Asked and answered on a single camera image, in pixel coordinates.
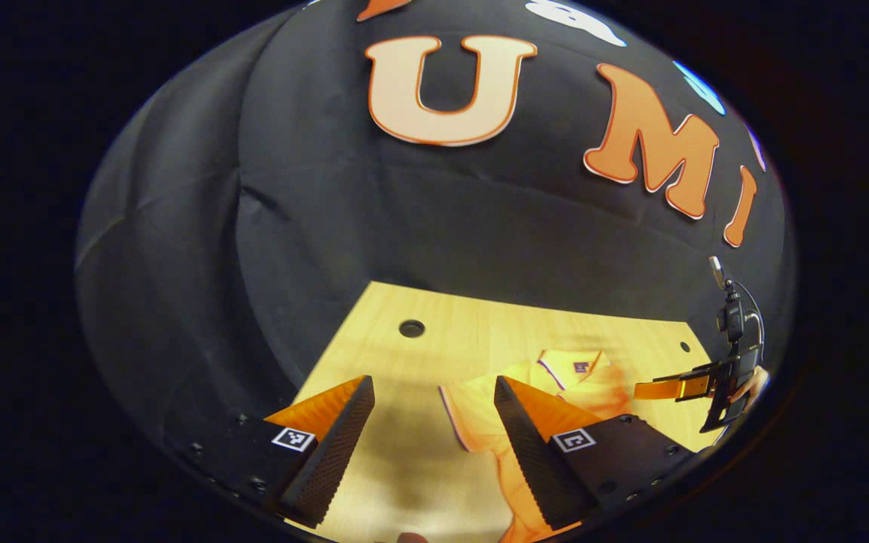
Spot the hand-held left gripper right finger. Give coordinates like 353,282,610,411
493,376,701,532

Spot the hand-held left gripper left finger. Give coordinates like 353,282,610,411
170,375,376,529

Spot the orange T-shirt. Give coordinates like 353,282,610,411
438,348,636,543

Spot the grey side curtain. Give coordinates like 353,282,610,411
75,14,316,470

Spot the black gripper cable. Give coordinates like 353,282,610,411
731,278,766,355

